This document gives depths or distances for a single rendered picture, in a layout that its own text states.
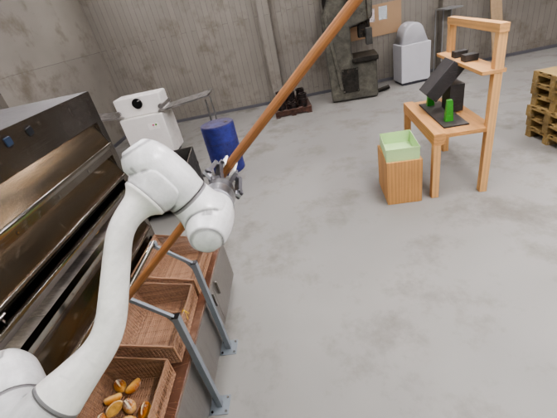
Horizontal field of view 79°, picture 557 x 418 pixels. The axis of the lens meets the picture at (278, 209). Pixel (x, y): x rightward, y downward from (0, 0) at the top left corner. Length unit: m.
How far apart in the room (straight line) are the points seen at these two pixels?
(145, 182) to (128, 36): 10.01
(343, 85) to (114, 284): 8.42
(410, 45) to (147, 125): 6.41
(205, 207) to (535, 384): 2.56
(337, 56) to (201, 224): 8.22
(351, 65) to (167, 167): 8.25
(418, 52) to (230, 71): 4.87
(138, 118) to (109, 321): 7.07
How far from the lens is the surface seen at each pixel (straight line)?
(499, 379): 2.90
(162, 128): 7.66
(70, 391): 0.83
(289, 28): 9.95
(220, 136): 5.81
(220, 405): 2.83
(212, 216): 0.75
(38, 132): 2.41
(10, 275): 2.08
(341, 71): 8.87
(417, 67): 9.78
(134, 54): 10.72
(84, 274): 2.47
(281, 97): 1.02
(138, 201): 0.76
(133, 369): 2.42
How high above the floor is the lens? 2.36
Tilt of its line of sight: 30 degrees down
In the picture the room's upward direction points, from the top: 13 degrees counter-clockwise
